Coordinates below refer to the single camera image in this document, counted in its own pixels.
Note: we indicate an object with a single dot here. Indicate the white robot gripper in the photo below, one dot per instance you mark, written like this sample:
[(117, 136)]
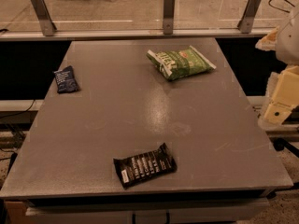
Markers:
[(289, 44)]

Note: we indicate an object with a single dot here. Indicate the black rxbar chocolate bar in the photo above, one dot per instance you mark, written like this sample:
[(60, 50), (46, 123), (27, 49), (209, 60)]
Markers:
[(143, 167)]

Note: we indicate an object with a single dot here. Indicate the green jalapeno chip bag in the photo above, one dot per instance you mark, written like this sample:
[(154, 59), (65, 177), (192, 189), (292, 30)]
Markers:
[(174, 65)]

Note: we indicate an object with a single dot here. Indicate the dark blue snack pouch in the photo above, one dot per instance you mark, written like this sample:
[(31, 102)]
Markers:
[(65, 80)]

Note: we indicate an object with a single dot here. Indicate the clear acrylic barrier panel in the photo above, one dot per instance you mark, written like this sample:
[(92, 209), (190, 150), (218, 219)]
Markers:
[(80, 15)]

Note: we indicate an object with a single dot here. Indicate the right metal barrier bracket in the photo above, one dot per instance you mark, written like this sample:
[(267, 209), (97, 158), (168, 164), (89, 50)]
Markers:
[(246, 23)]

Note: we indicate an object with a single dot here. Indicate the metal barrier bracket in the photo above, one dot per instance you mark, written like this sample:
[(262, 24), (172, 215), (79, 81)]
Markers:
[(47, 26), (246, 23), (168, 16)]

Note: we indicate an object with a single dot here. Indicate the middle metal barrier bracket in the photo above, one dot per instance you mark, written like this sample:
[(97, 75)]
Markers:
[(168, 16)]

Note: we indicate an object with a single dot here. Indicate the left metal barrier bracket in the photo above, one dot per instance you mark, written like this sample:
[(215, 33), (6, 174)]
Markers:
[(47, 26)]

